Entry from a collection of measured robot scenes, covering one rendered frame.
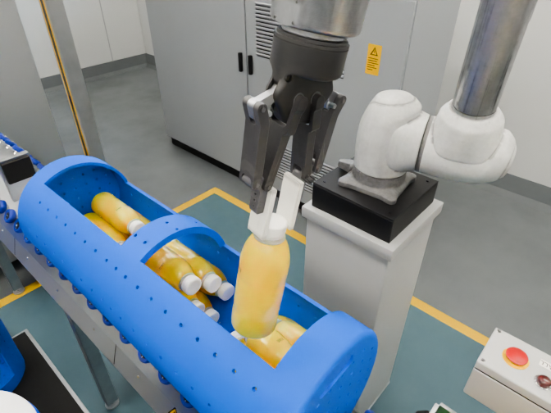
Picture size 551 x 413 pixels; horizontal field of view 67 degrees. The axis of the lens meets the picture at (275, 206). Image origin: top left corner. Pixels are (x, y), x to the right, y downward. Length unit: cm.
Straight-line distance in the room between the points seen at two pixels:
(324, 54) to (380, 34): 180
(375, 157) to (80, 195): 81
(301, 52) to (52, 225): 79
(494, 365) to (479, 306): 171
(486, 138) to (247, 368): 76
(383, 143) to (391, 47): 108
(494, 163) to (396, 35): 115
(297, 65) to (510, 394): 69
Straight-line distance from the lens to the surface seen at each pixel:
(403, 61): 217
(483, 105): 108
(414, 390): 214
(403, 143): 115
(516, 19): 100
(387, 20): 218
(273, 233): 51
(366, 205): 119
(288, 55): 41
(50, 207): 109
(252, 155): 43
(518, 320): 260
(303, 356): 64
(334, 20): 40
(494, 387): 90
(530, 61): 331
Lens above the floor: 175
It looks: 35 degrees down
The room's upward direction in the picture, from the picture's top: straight up
